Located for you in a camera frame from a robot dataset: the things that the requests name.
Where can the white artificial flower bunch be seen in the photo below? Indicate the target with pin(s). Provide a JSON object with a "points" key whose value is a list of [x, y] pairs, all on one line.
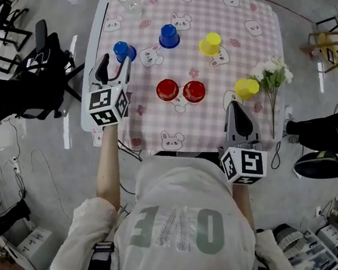
{"points": [[274, 72]]}

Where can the person's white shirt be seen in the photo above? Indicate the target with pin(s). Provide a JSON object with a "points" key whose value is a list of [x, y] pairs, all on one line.
{"points": [[186, 194]]}

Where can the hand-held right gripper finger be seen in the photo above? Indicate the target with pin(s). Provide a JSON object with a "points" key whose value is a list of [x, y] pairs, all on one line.
{"points": [[248, 125], [229, 120]]}

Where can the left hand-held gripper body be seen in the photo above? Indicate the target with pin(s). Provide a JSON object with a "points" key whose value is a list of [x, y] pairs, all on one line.
{"points": [[105, 105]]}

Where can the blue paper cup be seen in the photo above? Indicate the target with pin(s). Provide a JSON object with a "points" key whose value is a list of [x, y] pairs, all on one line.
{"points": [[121, 49], [169, 36]]}

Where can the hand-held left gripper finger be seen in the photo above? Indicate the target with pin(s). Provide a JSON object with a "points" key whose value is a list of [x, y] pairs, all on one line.
{"points": [[125, 72], [98, 72]]}

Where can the white power strip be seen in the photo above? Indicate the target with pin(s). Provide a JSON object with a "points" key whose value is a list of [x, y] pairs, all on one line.
{"points": [[16, 165]]}

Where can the yellow paper cup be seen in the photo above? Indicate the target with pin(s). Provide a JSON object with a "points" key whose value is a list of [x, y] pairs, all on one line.
{"points": [[210, 44], [247, 88]]}

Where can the black office chair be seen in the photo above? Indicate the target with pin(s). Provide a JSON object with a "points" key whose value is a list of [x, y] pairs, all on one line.
{"points": [[43, 64]]}

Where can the red paper cup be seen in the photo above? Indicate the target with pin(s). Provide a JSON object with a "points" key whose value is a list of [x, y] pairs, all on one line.
{"points": [[194, 91], [167, 90]]}

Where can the person's right forearm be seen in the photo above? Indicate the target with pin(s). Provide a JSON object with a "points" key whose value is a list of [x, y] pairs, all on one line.
{"points": [[243, 201]]}

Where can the clear glass vase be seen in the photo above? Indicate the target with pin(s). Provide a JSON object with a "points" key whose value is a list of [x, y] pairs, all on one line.
{"points": [[131, 3]]}

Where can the white drawer cabinet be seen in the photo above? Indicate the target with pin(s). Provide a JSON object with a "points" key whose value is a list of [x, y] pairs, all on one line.
{"points": [[332, 238], [35, 241]]}

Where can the black bag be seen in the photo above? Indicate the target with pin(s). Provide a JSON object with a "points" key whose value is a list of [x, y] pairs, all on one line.
{"points": [[12, 216]]}

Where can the pink checked bunny tablecloth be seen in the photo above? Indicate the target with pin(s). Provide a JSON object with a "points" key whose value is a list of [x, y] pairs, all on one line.
{"points": [[173, 125]]}

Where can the person's left forearm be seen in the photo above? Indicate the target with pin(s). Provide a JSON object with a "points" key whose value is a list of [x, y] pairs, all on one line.
{"points": [[109, 170]]}

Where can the small black picture frame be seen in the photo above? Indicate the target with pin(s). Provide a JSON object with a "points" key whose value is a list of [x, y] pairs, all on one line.
{"points": [[330, 55]]}

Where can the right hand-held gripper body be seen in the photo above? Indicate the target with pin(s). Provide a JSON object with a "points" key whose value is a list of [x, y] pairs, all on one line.
{"points": [[244, 165]]}

